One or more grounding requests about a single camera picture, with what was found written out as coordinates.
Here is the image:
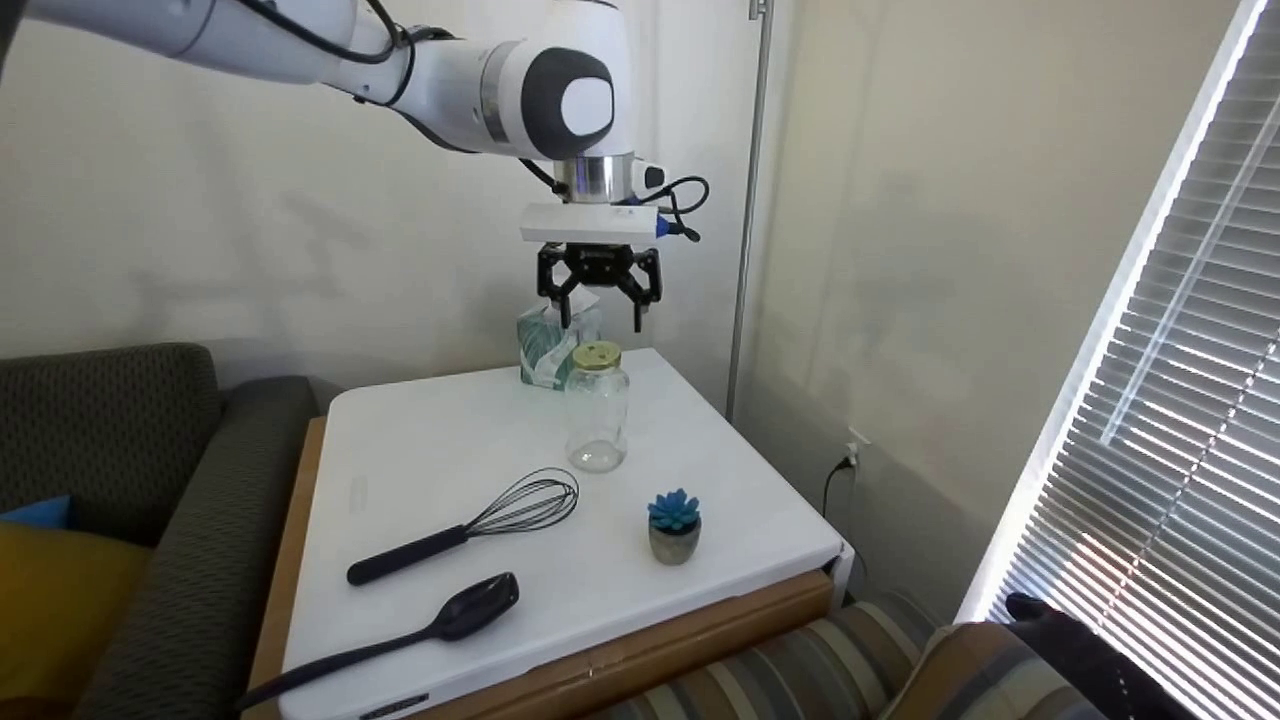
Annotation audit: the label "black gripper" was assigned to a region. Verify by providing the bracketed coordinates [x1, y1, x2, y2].
[536, 242, 670, 337]

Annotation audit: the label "black wire whisk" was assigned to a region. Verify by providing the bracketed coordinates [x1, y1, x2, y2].
[346, 464, 584, 591]

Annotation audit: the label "clear glass jar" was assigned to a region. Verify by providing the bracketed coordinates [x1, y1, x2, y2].
[563, 358, 632, 478]

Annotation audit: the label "black plastic spoon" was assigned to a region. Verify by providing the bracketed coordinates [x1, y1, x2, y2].
[235, 569, 524, 716]

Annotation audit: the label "white plastic table board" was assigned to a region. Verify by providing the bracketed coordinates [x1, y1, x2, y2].
[278, 347, 857, 720]

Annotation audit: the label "small blue potted succulent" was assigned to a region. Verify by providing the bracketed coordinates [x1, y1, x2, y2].
[644, 485, 709, 569]

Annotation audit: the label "wooden table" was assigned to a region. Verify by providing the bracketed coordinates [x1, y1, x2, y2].
[239, 411, 836, 720]

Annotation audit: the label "striped fabric sofa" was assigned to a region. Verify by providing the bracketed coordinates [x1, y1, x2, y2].
[584, 596, 938, 720]

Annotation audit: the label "small black strip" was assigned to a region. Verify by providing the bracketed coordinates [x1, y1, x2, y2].
[356, 690, 431, 720]

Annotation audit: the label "dark grey sofa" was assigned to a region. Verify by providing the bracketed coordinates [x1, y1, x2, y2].
[0, 340, 346, 720]

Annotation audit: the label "striped sofa cushion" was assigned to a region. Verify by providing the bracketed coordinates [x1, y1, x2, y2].
[876, 615, 1112, 720]

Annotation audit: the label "white window blinds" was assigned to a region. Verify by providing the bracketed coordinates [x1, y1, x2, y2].
[955, 0, 1280, 720]

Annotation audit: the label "blue cushion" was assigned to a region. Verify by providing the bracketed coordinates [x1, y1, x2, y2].
[0, 492, 77, 536]

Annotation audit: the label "yellow cushion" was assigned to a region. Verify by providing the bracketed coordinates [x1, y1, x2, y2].
[0, 517, 156, 711]

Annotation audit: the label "black power cable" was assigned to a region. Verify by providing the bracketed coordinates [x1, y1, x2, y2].
[815, 446, 863, 523]

